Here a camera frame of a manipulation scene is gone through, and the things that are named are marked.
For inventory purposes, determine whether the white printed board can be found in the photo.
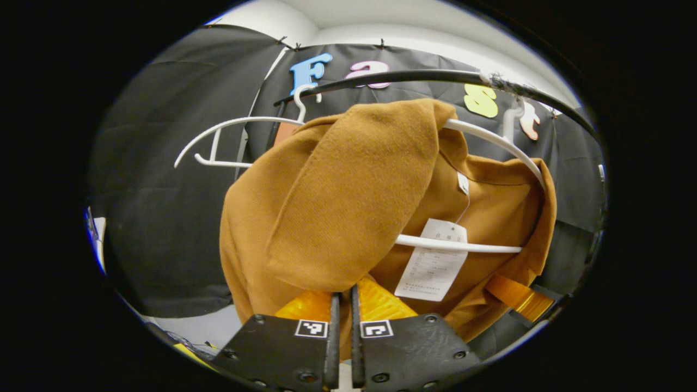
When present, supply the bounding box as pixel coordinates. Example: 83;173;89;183
84;206;107;274

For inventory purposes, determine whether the black backdrop cloth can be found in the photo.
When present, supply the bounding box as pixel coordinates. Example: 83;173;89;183
87;24;606;319

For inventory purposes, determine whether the white plastic hanger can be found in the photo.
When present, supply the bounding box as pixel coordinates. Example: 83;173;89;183
395;98;546;254
174;84;317;168

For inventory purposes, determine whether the tangle of black cables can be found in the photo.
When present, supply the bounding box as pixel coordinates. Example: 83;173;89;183
174;335;221;357

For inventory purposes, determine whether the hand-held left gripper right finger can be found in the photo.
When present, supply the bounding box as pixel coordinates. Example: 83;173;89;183
350;275;481;392

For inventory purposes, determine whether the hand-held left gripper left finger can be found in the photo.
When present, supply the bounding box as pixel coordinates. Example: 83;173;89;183
210;290;341;392

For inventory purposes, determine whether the brown shirt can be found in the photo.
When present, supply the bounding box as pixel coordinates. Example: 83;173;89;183
219;98;558;360

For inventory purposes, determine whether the black clothes rack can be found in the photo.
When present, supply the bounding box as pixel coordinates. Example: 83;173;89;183
266;69;600;150

